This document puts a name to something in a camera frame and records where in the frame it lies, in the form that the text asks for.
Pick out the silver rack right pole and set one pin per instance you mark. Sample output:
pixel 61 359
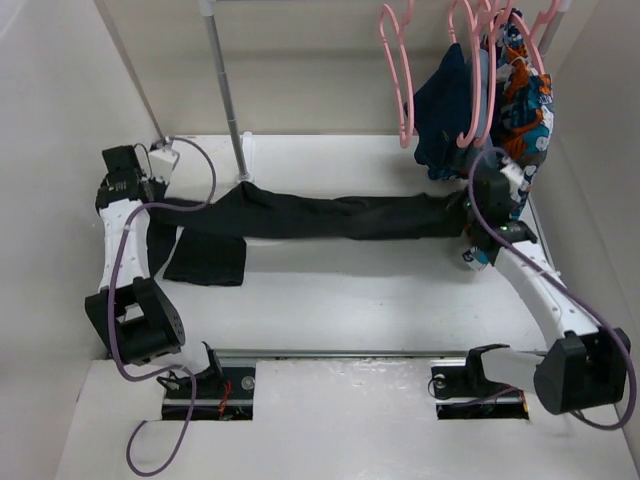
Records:
pixel 550 20

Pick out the pink hanger with patterned garment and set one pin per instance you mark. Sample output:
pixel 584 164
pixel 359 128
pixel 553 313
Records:
pixel 529 38

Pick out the silver rack left pole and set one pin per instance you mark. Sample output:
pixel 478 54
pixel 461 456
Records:
pixel 207 9

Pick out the patterned orange teal garment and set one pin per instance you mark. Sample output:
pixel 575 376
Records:
pixel 523 116

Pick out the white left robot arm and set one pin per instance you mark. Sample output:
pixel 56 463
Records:
pixel 147 324

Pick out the grey blue hanging garment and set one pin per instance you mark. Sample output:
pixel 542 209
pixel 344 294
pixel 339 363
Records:
pixel 482 100

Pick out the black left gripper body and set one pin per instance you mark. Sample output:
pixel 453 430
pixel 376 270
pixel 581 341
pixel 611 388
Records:
pixel 157 188

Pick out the white rack left foot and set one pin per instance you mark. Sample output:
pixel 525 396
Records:
pixel 245 155

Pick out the navy blue hanging garment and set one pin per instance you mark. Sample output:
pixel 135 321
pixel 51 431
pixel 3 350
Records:
pixel 442 111

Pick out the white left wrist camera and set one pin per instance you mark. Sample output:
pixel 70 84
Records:
pixel 163 162

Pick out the pink hanger with navy garment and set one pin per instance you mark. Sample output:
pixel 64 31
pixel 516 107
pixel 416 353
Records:
pixel 479 18

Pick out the silver rack pole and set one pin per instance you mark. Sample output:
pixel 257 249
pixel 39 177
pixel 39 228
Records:
pixel 550 20
pixel 207 9

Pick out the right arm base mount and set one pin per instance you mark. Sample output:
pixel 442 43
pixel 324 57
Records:
pixel 460 395

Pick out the metal rail strip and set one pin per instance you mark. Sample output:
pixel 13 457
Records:
pixel 343 354

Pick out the empty pink hanger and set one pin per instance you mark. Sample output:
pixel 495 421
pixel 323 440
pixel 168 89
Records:
pixel 401 75

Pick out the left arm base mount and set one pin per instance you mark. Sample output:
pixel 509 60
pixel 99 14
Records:
pixel 224 392

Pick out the black trousers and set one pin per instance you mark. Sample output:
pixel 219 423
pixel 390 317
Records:
pixel 207 246

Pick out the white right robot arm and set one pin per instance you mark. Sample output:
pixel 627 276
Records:
pixel 587 363

